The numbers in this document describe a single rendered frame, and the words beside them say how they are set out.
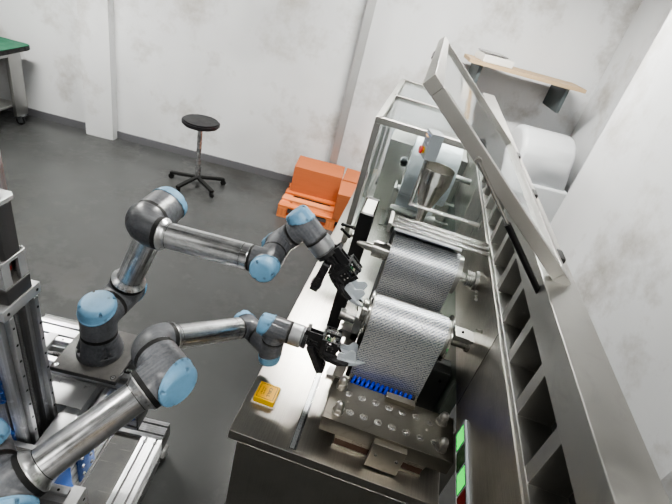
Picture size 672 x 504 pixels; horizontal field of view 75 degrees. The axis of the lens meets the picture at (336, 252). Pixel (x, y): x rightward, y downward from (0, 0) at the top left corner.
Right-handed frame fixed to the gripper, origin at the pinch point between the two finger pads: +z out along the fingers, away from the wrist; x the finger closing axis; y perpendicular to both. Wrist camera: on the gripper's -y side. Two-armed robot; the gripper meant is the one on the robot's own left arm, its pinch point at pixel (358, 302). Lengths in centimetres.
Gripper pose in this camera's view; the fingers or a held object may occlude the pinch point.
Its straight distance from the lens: 139.9
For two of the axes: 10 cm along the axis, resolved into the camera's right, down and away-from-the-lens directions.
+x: 2.3, -4.8, 8.5
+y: 7.8, -4.3, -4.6
